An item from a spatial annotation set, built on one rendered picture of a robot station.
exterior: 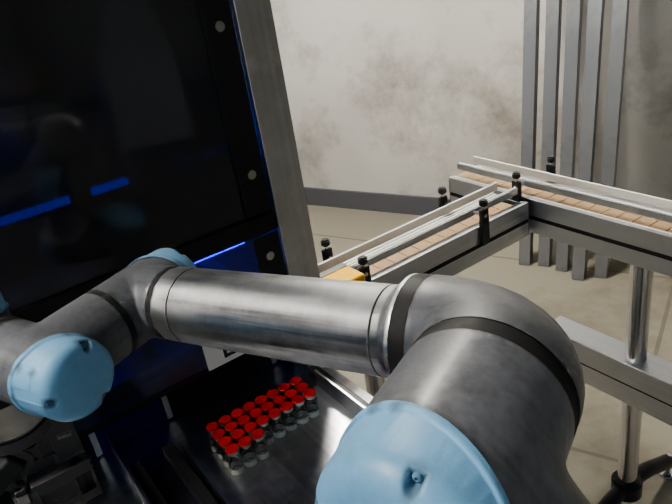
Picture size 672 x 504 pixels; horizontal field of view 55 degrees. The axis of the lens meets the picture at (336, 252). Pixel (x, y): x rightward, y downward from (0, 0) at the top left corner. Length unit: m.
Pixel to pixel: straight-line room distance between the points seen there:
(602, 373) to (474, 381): 1.46
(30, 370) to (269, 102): 0.56
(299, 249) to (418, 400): 0.75
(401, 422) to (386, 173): 3.64
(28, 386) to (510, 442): 0.40
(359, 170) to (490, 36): 1.16
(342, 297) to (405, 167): 3.39
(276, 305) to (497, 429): 0.25
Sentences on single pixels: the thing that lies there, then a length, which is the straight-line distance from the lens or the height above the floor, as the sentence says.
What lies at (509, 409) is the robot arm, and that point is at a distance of 0.36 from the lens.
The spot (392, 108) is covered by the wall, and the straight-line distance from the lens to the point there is 3.80.
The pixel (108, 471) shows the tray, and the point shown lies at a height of 0.88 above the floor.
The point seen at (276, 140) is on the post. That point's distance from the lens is 1.02.
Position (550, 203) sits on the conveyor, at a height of 0.93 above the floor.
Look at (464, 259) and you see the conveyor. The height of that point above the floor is 0.87.
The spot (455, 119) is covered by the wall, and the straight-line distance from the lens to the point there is 3.66.
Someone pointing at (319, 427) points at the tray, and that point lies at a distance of 1.09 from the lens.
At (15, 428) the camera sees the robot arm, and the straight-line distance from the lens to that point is 0.74.
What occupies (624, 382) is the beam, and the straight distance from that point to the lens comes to 1.79.
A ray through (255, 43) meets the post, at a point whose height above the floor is 1.47.
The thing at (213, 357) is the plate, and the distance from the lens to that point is 1.07.
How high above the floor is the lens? 1.59
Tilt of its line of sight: 26 degrees down
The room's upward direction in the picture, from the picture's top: 9 degrees counter-clockwise
